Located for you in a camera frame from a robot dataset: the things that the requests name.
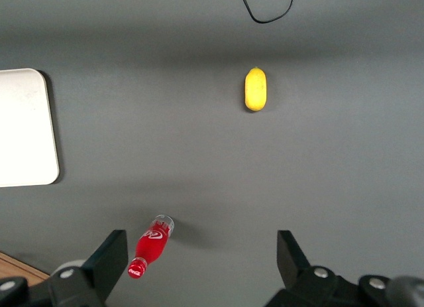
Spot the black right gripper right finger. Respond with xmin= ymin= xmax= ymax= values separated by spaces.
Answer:
xmin=264 ymin=229 xmax=362 ymax=307

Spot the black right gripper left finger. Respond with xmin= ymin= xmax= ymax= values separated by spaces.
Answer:
xmin=48 ymin=229 xmax=129 ymax=307

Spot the red cola bottle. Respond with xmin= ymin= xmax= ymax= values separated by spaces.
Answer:
xmin=127 ymin=214 xmax=176 ymax=280

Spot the wooden drawer cabinet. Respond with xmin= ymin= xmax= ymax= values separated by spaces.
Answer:
xmin=0 ymin=252 xmax=46 ymax=283

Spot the thin black looped cable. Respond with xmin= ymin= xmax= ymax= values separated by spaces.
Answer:
xmin=238 ymin=0 xmax=298 ymax=24

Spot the yellow lemon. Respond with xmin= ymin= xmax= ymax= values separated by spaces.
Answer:
xmin=244 ymin=66 xmax=268 ymax=112

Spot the cream rectangular tray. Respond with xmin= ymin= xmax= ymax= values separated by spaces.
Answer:
xmin=0 ymin=68 xmax=60 ymax=188

